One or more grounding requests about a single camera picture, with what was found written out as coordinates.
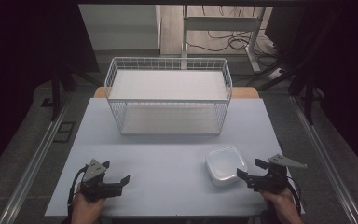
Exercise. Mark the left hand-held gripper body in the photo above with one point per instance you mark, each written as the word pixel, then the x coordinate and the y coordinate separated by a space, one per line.
pixel 97 186

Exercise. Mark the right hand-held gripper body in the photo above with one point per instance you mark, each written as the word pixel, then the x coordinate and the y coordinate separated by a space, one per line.
pixel 272 179

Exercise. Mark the person's right hand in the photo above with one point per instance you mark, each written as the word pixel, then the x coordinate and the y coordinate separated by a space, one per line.
pixel 279 199

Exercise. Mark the person's left hand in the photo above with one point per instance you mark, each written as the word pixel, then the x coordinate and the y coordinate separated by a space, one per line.
pixel 86 208

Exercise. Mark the white square bowl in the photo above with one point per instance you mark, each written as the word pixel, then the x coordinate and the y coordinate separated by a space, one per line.
pixel 225 165

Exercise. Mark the wooden table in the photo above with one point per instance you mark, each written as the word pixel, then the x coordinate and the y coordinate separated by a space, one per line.
pixel 245 92

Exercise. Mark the black metal stand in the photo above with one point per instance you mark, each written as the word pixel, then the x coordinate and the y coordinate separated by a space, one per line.
pixel 59 90

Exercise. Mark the white power strip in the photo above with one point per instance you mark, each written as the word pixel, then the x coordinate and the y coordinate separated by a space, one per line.
pixel 275 73

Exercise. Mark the dark curtain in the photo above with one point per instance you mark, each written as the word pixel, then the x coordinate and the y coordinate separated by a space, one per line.
pixel 18 77
pixel 341 62

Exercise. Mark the black floor frame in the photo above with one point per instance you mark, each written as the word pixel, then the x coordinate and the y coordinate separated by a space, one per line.
pixel 64 132

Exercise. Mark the metal floor rail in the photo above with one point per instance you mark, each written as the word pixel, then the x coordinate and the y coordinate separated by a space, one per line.
pixel 34 161
pixel 326 161

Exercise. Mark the white metal desk frame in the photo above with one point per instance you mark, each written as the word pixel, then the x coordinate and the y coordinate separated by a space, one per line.
pixel 220 24

